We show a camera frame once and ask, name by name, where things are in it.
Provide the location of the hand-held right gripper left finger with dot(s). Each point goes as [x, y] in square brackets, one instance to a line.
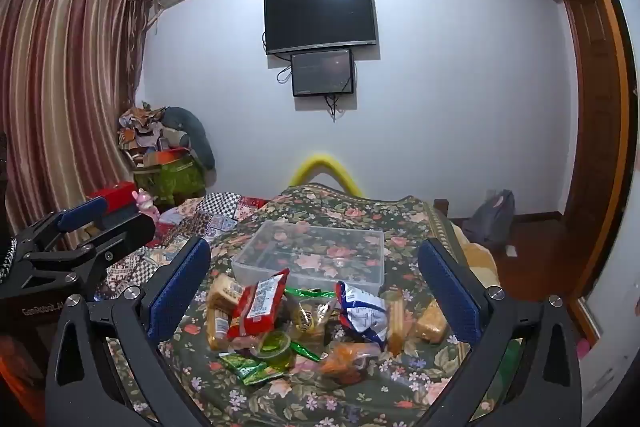
[180, 287]

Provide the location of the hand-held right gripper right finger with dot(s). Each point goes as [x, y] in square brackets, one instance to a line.
[445, 287]

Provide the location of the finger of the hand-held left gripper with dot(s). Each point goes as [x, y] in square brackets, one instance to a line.
[82, 212]
[130, 232]

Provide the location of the yellow cake packet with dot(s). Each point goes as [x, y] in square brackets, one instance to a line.
[431, 321]

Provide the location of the white-labelled bread packet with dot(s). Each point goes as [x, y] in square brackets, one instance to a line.
[227, 292]

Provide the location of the plain yellow bread packet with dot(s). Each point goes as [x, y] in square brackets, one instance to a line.
[217, 331]

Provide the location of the long biscuit packet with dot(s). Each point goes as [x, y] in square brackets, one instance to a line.
[397, 322]

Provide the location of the red snack packet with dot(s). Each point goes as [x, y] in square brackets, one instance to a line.
[257, 302]

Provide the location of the blue white snack packet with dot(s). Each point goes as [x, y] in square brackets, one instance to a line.
[362, 312]

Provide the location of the orange snack bag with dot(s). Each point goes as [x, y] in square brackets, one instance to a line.
[345, 359]

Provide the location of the clear plastic container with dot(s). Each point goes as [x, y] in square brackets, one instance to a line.
[310, 252]

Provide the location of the clear green-edged cookie bag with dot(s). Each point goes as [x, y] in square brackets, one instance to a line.
[312, 314]

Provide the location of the pink toy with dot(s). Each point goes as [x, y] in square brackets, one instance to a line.
[145, 203]

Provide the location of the red box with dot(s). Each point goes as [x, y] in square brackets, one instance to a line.
[112, 196]

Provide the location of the green box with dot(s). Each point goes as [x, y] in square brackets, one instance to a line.
[170, 182]

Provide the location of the orange cloth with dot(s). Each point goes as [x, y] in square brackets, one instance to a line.
[20, 382]

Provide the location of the grey backpack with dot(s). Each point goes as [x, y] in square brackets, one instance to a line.
[492, 219]

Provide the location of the checkered patchwork quilt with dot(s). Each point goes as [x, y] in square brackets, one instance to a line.
[220, 212]

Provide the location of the small green packet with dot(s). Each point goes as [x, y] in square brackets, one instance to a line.
[262, 373]
[240, 358]
[305, 351]

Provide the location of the pile of patterned clothes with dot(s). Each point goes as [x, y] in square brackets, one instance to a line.
[140, 132]

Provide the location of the green jelly cup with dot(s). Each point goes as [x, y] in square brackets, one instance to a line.
[275, 342]

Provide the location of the grey plush pillow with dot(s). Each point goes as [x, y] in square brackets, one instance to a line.
[197, 132]

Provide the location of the dark floral blanket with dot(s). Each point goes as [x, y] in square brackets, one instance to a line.
[350, 207]

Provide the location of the striped brown curtain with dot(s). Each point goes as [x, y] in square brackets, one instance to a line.
[65, 82]

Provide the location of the yellow foam tube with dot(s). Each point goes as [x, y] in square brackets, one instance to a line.
[325, 161]

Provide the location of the wooden door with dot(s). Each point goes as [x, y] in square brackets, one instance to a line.
[595, 132]

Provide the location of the small black monitor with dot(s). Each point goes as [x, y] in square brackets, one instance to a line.
[322, 73]

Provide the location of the black wall television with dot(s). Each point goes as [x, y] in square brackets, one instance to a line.
[320, 19]

